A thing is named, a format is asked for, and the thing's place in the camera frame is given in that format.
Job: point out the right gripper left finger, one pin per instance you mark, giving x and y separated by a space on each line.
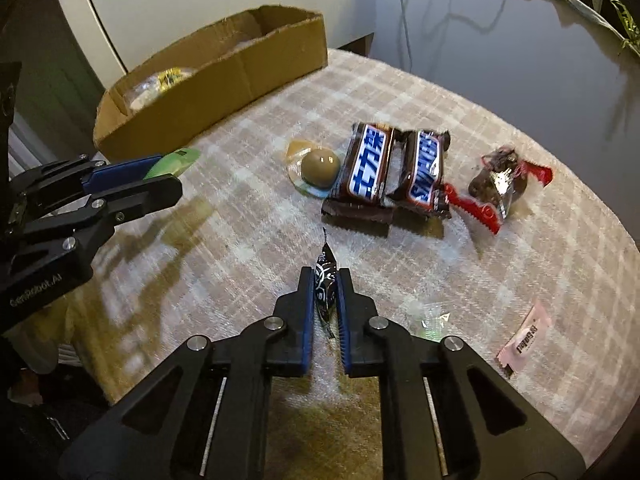
203 412

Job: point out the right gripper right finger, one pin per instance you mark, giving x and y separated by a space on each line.
445 412

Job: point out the pink snack packet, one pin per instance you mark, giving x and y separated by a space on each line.
513 355

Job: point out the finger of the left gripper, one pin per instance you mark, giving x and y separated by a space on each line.
135 200
109 176

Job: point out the black patterned snack packet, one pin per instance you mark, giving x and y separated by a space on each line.
325 286

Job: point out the Snickers bar Chinese label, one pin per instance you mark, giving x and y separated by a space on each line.
359 190

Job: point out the small clear green candy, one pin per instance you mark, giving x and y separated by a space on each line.
428 321

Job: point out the plaid beige tablecloth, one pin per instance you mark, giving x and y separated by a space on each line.
239 236

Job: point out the clear red date pack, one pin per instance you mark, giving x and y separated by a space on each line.
501 181

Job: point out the light green candy wrapper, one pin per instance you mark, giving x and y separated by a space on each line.
174 163

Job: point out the potted spider plant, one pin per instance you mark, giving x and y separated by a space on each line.
631 28

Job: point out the Snickers bar English label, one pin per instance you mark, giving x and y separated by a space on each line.
421 187

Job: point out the brown cardboard box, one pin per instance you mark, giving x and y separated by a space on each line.
230 63

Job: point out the brown egg vacuum pack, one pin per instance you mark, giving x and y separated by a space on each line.
311 168

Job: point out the yellow candy packet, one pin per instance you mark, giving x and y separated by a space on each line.
165 79

